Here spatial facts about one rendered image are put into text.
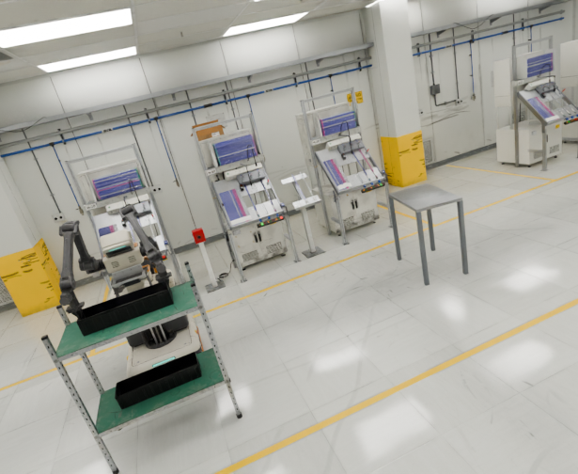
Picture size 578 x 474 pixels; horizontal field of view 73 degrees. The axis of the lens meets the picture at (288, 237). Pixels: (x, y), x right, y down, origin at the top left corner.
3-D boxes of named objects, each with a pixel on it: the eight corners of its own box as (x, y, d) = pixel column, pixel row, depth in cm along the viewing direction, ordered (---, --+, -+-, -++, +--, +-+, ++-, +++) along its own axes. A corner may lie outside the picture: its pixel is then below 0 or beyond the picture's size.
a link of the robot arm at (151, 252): (134, 207, 272) (119, 214, 269) (132, 202, 266) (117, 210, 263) (164, 256, 260) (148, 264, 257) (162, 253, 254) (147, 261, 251)
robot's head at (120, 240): (104, 244, 305) (97, 235, 292) (132, 236, 310) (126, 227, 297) (108, 260, 299) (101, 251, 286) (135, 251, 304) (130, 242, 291)
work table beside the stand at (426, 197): (426, 285, 387) (416, 210, 360) (397, 259, 453) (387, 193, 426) (468, 273, 390) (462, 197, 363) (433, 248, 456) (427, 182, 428)
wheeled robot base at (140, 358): (136, 355, 386) (127, 333, 377) (199, 330, 401) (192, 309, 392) (133, 398, 325) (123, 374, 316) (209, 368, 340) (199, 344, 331)
